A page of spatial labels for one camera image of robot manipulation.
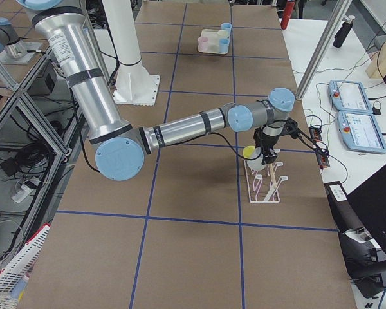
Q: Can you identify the teach pendant far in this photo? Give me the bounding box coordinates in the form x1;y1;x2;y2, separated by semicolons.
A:
328;80;372;113

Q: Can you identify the white plastic basket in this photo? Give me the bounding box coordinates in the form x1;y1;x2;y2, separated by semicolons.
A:
0;223;50;308

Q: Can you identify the black bottle on desk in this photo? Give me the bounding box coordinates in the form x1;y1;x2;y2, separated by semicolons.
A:
333;15;355;48

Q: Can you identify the pale yellow-green cup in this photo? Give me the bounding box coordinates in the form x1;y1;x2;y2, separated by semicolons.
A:
217;30;230;39

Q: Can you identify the teach pendant near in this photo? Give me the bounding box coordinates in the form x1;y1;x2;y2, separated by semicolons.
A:
337;111;386;154

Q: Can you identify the bright yellow cup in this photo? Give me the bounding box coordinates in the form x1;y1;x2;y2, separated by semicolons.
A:
242;145;255;159

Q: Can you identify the cream plastic tray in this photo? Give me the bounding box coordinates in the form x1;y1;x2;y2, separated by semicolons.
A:
200;29;226;55

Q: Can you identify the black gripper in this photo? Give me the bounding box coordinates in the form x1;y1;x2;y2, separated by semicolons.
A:
253;127;279;165

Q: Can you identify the light blue cup rear left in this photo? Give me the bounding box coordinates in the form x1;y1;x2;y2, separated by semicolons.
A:
221;23;232;33

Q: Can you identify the white pedestal column base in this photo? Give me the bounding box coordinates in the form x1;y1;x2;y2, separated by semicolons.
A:
102;0;160;106

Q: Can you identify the aluminium frame post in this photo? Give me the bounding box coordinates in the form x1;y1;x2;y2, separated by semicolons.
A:
295;0;352;100

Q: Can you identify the light blue cup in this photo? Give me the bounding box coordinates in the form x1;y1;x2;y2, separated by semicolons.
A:
221;23;232;33
219;38;230;54

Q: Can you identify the white wire cup rack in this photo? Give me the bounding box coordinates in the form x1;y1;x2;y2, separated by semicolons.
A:
244;158;288;204

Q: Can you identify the light blue cup rear right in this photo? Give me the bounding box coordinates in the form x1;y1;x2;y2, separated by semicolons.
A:
219;38;230;54

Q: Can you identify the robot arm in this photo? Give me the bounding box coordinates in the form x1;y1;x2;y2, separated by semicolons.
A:
22;1;295;181

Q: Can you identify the grey cup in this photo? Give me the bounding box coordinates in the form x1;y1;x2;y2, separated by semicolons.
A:
247;147;266;171

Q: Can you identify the pink cup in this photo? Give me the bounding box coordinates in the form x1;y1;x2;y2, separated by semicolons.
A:
198;36;208;53

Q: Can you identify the red cylinder bottle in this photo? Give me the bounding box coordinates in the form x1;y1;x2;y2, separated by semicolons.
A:
280;0;295;30

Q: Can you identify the teach pendant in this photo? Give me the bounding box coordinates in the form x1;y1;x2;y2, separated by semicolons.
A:
337;111;386;154
328;80;372;113

